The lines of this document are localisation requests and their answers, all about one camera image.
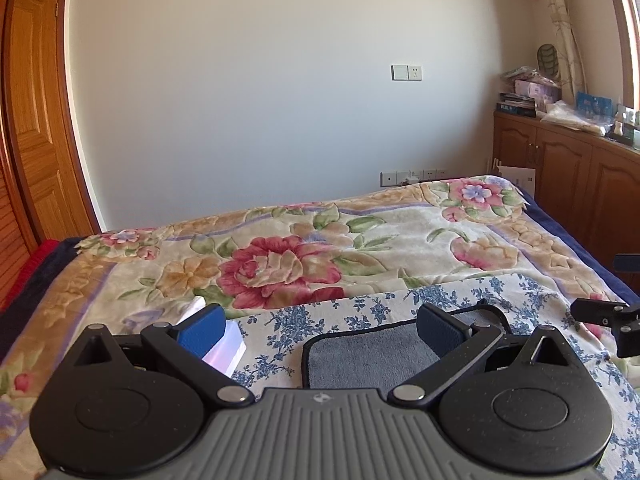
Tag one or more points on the blue box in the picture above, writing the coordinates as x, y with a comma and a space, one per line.
594, 105

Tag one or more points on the navy bed sheet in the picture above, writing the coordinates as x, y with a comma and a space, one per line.
560, 230

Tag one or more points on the white paper bag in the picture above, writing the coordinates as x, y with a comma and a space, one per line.
520, 180

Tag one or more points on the pink box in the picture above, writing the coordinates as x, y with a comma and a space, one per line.
537, 91

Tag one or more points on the dark blue book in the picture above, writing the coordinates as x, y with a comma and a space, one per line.
515, 109

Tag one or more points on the wooden window frame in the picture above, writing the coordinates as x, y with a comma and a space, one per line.
625, 35

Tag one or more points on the green round ornament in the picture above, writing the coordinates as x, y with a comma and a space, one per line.
548, 60

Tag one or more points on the louvred wooden wardrobe door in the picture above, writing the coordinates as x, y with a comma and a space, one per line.
12, 230

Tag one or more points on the dark blue cloth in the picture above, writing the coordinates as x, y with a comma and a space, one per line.
30, 285

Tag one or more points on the white wall switch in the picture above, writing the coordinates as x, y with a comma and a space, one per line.
399, 72

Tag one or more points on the floral blanket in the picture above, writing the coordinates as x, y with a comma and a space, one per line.
280, 260

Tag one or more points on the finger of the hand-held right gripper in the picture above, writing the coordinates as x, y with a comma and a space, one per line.
627, 327
629, 263

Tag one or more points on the patterned beige curtain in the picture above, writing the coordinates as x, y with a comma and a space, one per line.
562, 25

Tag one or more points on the small white bottles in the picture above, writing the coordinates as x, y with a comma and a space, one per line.
627, 125

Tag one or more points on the wooden cabinet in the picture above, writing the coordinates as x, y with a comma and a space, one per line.
565, 175

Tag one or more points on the grey towel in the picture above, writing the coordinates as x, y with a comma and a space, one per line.
360, 360

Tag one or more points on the white wall socket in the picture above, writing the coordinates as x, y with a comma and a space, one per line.
415, 73

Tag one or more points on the row of white wall sockets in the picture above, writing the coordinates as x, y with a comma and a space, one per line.
389, 178

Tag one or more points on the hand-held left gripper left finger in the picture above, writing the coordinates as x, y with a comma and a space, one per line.
202, 334

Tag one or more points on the red cloth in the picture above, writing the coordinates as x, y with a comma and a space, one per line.
30, 262

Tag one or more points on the white plastic bag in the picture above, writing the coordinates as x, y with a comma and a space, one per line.
575, 119

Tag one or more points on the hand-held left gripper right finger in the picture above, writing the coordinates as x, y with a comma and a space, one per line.
440, 331

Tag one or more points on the blue floral white cloth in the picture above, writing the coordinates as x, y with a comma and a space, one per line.
360, 310

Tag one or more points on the white plug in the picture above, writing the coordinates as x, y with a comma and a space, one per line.
414, 179

